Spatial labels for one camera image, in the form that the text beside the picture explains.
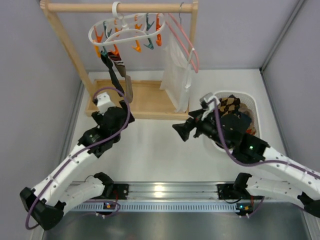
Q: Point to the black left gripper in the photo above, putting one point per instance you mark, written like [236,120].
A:
[124,110]

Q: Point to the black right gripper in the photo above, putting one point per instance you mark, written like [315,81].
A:
[191,125]

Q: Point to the dark navy sock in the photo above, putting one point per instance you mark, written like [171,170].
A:
[109,64]

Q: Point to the taupe sock maroon striped cuff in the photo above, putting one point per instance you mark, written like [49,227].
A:
[120,66]

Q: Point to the white plastic clip hanger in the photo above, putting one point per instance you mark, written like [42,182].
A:
[135,28]

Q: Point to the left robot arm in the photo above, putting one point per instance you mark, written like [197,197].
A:
[50,200]

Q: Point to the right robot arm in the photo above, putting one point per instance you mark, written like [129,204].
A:
[297,184]

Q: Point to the socks pile in basket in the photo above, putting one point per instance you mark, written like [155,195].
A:
[236,115]

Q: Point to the pink clothes hanger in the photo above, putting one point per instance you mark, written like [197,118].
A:
[186,42]

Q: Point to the wooden clothes rack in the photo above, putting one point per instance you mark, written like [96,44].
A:
[145,68]

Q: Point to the white undershirt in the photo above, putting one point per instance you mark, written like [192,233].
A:
[176,79]

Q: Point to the white perforated laundry basket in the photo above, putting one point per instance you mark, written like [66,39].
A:
[245,98]

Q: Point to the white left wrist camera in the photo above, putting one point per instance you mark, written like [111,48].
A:
[103,102]

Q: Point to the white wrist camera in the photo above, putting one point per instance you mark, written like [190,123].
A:
[103,102]
[208,103]

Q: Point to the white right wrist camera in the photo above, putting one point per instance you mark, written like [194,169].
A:
[208,103]

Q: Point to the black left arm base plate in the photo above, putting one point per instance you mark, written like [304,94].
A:
[119,191]

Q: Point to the aluminium mounting rail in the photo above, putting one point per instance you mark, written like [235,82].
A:
[175,191]

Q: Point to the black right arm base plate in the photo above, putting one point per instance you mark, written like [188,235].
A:
[226,191]

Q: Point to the white slotted cable duct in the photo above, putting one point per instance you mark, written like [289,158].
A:
[161,206]

